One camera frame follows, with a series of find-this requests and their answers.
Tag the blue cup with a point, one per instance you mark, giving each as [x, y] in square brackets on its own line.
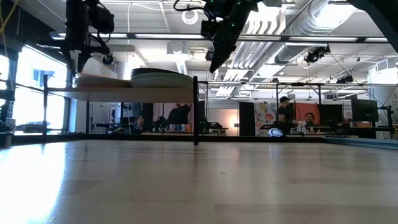
[178, 127]

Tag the black background robot arm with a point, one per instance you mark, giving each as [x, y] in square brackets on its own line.
[211, 126]
[162, 123]

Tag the black computer monitor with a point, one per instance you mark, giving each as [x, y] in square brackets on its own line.
[332, 113]
[364, 110]

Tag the orange cup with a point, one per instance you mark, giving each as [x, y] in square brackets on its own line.
[188, 127]

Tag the black ceiling spotlight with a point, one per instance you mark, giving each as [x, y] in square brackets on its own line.
[345, 79]

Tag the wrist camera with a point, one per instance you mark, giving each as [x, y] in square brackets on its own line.
[102, 18]
[209, 28]

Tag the black spotlight cluster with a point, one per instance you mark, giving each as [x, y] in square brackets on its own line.
[315, 55]

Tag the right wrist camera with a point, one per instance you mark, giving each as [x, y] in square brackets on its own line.
[209, 28]

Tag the person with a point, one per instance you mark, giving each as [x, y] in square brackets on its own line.
[284, 113]
[309, 119]
[140, 120]
[179, 114]

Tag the silver ventilation duct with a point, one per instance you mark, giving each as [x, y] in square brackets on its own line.
[311, 25]

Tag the black equipment stand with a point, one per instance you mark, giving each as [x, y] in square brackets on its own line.
[388, 118]

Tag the long ceiling light bar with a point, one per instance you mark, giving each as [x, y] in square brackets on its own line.
[155, 35]

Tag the wooden shelf with black legs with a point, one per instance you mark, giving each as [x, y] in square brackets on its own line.
[124, 95]

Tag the black upright panel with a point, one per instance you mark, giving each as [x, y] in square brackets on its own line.
[247, 118]

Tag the orange board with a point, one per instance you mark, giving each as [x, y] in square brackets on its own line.
[306, 109]

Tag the colourful patterned poster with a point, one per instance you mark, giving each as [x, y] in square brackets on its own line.
[264, 115]

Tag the black ceiling camera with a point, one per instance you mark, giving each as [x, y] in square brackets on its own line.
[108, 59]
[209, 55]

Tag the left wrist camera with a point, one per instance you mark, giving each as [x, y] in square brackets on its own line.
[102, 18]

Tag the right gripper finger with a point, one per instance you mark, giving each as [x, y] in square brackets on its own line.
[224, 46]

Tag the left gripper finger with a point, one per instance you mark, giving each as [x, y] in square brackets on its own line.
[71, 62]
[83, 60]

